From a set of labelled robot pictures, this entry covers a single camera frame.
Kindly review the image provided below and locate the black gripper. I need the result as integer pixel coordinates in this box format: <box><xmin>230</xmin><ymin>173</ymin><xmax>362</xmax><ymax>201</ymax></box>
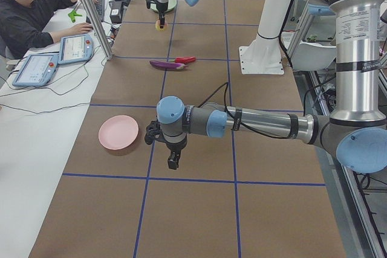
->
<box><xmin>164</xmin><ymin>135</ymin><xmax>187</xmax><ymax>169</ymax></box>
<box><xmin>156</xmin><ymin>2</ymin><xmax>168</xmax><ymax>26</ymax></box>

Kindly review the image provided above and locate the yellow pink peach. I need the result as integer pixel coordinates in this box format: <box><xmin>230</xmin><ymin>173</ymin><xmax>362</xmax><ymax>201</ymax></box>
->
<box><xmin>155</xmin><ymin>20</ymin><xmax>167</xmax><ymax>31</ymax></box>

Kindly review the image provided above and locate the green plate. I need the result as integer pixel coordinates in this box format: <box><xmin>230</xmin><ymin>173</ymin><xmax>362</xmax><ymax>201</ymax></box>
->
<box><xmin>151</xmin><ymin>0</ymin><xmax>177</xmax><ymax>13</ymax></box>

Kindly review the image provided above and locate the black power adapter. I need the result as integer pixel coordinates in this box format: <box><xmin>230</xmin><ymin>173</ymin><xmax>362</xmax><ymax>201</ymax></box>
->
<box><xmin>109</xmin><ymin>1</ymin><xmax>123</xmax><ymax>24</ymax></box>

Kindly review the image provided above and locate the purple eggplant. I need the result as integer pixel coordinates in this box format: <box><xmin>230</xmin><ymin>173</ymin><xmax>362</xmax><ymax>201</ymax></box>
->
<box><xmin>149</xmin><ymin>60</ymin><xmax>188</xmax><ymax>71</ymax></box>

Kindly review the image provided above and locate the red chili pepper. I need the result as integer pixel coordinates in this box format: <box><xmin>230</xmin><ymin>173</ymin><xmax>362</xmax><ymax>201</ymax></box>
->
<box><xmin>172</xmin><ymin>56</ymin><xmax>197</xmax><ymax>65</ymax></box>

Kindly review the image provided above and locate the pink plate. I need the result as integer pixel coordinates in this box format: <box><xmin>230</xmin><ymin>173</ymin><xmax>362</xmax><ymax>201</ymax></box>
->
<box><xmin>98</xmin><ymin>115</ymin><xmax>139</xmax><ymax>150</ymax></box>

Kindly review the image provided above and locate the black keyboard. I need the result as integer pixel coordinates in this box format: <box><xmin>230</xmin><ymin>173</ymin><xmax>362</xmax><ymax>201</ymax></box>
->
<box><xmin>94</xmin><ymin>0</ymin><xmax>105</xmax><ymax>22</ymax></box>

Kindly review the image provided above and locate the green toy object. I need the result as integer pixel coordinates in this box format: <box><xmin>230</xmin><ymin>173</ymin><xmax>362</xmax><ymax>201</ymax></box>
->
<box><xmin>68</xmin><ymin>10</ymin><xmax>82</xmax><ymax>23</ymax></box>

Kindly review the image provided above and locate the far blue teach pendant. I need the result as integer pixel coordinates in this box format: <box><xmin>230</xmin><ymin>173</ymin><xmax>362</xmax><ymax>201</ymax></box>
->
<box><xmin>58</xmin><ymin>34</ymin><xmax>94</xmax><ymax>65</ymax></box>

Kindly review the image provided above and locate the blue teach pendant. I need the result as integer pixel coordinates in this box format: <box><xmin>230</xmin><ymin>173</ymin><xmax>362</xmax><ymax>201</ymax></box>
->
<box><xmin>12</xmin><ymin>53</ymin><xmax>59</xmax><ymax>87</ymax></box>
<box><xmin>58</xmin><ymin>34</ymin><xmax>94</xmax><ymax>65</ymax></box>

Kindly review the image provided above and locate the near blue teach pendant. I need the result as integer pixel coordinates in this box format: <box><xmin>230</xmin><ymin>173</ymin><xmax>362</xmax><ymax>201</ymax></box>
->
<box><xmin>12</xmin><ymin>53</ymin><xmax>59</xmax><ymax>87</ymax></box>

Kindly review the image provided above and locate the seated person in black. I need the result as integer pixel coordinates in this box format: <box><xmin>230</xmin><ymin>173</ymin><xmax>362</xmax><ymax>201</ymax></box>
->
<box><xmin>1</xmin><ymin>0</ymin><xmax>92</xmax><ymax>59</ymax></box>

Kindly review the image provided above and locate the white chair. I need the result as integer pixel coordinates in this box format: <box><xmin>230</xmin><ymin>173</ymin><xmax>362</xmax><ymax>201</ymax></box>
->
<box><xmin>291</xmin><ymin>42</ymin><xmax>336</xmax><ymax>71</ymax></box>

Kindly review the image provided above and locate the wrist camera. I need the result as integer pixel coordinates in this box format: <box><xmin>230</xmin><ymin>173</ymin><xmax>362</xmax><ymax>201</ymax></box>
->
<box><xmin>144</xmin><ymin>120</ymin><xmax>165</xmax><ymax>145</ymax></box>
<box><xmin>146</xmin><ymin>0</ymin><xmax>155</xmax><ymax>9</ymax></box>

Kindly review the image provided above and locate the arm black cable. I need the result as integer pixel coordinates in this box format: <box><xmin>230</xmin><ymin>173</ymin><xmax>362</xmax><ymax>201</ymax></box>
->
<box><xmin>199</xmin><ymin>81</ymin><xmax>299</xmax><ymax>140</ymax></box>

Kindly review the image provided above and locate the aluminium frame post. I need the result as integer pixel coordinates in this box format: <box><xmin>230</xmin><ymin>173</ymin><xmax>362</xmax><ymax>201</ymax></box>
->
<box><xmin>81</xmin><ymin>0</ymin><xmax>112</xmax><ymax>60</ymax></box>

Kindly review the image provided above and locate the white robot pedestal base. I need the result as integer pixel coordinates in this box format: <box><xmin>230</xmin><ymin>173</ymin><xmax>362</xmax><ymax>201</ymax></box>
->
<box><xmin>239</xmin><ymin>0</ymin><xmax>292</xmax><ymax>75</ymax></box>

